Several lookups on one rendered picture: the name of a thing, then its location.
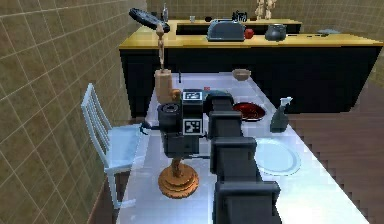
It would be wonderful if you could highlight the grey spray bottle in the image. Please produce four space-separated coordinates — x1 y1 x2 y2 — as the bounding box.
269 96 294 134

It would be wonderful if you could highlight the dark red bowl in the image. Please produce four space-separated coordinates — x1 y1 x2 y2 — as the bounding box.
232 101 267 123

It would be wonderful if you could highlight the tall wooden statue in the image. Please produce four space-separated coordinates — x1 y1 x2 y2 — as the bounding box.
154 23 200 200

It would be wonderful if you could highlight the brown bowl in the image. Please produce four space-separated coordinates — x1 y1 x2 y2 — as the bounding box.
231 68 252 82

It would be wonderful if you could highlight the black frying pan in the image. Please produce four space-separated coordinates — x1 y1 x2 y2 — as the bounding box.
128 7 171 34

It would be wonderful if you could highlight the white dining table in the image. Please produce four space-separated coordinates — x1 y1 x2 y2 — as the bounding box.
115 71 372 224

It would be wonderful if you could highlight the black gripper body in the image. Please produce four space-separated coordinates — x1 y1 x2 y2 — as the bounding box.
157 102 201 159

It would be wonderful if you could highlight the white plate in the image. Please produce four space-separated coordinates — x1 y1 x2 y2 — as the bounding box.
254 137 302 177

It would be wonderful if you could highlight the black counter with yellow top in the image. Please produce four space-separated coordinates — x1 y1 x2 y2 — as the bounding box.
118 18 384 118

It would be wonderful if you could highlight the tan wooden figure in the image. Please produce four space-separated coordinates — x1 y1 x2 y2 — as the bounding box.
254 0 277 21

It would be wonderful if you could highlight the dark grey kettle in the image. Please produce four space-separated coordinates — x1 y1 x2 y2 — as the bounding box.
264 23 288 42

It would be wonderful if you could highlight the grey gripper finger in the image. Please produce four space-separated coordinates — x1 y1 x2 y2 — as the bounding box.
139 121 161 136

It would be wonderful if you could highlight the grey-blue cloth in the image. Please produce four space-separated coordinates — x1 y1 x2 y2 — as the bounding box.
316 28 341 36

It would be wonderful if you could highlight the grey toaster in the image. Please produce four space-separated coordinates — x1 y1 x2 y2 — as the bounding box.
206 18 247 43

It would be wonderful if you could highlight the white slatted chair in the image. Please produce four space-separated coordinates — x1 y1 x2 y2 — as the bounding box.
80 83 145 210

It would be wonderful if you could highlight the black dish rack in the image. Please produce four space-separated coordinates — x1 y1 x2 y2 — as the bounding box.
231 10 249 23

